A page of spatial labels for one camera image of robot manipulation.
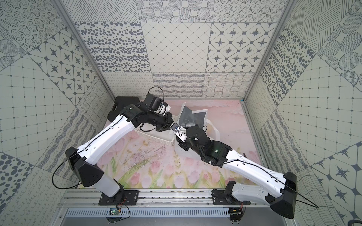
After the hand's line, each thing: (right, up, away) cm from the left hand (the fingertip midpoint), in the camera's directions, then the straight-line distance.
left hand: (179, 123), depth 70 cm
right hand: (+1, -5, +1) cm, 5 cm away
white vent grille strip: (-4, -46, 0) cm, 46 cm away
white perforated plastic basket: (-10, -12, +23) cm, 27 cm away
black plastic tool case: (-49, +13, +41) cm, 65 cm away
